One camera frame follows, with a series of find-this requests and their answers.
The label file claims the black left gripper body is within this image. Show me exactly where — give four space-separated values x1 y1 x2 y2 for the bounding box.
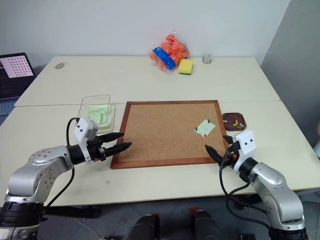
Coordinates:
86 138 108 162

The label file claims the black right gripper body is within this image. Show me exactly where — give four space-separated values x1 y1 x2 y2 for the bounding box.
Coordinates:
219 140 242 170

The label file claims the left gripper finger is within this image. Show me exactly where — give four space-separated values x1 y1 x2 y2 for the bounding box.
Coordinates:
100 132 125 144
104 141 133 158

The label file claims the light green paper note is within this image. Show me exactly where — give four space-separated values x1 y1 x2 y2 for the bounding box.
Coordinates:
194 118 217 138

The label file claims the wood framed cork board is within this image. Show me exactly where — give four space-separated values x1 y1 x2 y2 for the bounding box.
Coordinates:
110 99 230 170

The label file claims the clear plastic container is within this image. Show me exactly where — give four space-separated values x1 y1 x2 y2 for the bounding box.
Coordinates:
77 93 117 136

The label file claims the brown dish of pushpins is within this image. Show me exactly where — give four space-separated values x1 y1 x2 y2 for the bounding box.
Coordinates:
221 112 249 132

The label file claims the dark rounded shape red mark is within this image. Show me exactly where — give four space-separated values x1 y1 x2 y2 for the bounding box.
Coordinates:
189 207 221 240
129 213 161 240

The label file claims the yellow sponge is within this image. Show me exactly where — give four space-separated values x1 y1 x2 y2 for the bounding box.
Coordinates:
177 58 195 76

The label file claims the small glass jar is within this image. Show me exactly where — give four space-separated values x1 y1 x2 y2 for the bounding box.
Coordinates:
201 51 213 64

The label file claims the grey partition panel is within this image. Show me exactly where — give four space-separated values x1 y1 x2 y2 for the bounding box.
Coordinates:
259 0 320 161

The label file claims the bag of orange balls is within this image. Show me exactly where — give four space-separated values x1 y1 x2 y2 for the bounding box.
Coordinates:
148 30 192 77

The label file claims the open laptop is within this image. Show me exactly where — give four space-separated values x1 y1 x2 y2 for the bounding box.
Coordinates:
0 52 37 116

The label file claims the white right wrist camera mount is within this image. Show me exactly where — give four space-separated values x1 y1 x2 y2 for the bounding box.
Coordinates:
230 129 257 174

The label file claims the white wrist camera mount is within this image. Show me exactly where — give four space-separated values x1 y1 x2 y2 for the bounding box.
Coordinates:
73 116 101 165
230 129 257 174

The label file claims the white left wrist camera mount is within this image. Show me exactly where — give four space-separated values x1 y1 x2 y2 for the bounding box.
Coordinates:
73 116 101 165

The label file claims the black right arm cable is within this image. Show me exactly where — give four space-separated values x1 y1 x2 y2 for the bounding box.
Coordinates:
218 149 272 227

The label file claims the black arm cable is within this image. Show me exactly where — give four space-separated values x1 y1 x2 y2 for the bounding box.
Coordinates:
43 117 81 209
218 149 272 227

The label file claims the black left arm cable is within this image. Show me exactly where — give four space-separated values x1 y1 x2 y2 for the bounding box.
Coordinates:
43 117 81 209

